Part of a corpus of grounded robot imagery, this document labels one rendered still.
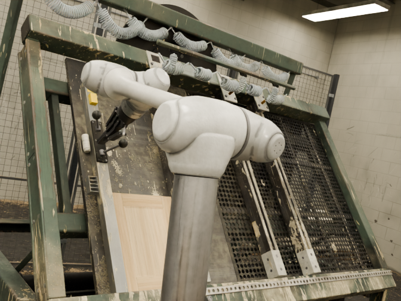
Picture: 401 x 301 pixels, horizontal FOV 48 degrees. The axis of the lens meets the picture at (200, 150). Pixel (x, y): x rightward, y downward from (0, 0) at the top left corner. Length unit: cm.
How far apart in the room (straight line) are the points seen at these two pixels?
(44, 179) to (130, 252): 43
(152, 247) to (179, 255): 88
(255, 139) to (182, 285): 36
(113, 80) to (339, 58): 772
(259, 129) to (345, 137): 734
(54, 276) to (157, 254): 46
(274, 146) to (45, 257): 89
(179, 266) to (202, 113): 33
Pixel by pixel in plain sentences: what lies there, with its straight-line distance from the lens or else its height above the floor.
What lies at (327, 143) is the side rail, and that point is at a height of 161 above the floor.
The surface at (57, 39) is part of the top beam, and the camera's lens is 211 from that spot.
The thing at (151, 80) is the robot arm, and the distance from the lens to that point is 149.
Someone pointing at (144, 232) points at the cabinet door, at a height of 107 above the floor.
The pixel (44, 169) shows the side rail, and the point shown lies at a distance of 174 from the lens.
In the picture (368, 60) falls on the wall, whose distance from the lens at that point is 846.
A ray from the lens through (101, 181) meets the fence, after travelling 183.
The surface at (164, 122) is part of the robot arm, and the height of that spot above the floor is 153.
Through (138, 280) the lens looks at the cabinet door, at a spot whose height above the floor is 92.
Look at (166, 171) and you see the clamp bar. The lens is 207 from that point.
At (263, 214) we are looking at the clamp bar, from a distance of 232.
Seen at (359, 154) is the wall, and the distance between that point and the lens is 810.
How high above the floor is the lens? 154
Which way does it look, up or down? 3 degrees down
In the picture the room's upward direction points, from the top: 12 degrees clockwise
